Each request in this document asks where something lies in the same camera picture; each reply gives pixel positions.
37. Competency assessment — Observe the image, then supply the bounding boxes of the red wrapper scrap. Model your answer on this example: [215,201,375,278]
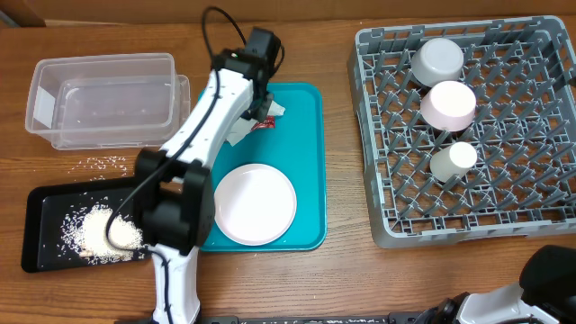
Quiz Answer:
[251,115,275,131]

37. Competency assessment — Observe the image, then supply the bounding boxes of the white napkin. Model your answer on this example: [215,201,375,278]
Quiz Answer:
[226,101,285,146]

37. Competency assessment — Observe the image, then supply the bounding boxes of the large pink plate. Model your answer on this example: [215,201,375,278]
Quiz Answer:
[214,164,297,247]

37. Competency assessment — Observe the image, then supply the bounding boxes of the grey bowl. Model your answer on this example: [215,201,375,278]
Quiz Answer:
[411,38,464,87]

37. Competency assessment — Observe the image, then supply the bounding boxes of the small pink bowl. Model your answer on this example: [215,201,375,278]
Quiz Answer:
[419,81,476,131]

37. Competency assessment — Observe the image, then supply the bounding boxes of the white paper cup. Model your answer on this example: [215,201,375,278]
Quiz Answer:
[429,142,478,183]

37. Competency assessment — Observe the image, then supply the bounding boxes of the rice pile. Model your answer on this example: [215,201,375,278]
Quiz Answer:
[57,203,143,266]

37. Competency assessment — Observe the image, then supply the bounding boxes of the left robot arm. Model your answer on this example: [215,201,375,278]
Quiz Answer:
[130,28,284,323]

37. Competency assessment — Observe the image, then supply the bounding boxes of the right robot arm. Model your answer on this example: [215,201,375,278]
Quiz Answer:
[415,245,575,324]

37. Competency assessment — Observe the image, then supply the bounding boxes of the grey dishwasher rack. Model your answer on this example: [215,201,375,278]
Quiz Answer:
[347,15,575,248]

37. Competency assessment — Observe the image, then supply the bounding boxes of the teal serving tray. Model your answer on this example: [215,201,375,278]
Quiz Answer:
[202,83,328,253]

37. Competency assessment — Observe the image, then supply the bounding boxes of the clear plastic storage bin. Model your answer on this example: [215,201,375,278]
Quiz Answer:
[25,53,191,150]

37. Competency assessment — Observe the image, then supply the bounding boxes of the spilled rice grains on table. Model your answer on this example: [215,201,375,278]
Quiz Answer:
[67,155,132,182]

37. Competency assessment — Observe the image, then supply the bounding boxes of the black plastic tray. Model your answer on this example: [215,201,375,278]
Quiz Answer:
[21,177,149,273]

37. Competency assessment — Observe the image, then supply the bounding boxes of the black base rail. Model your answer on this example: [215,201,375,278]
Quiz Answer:
[200,311,419,324]

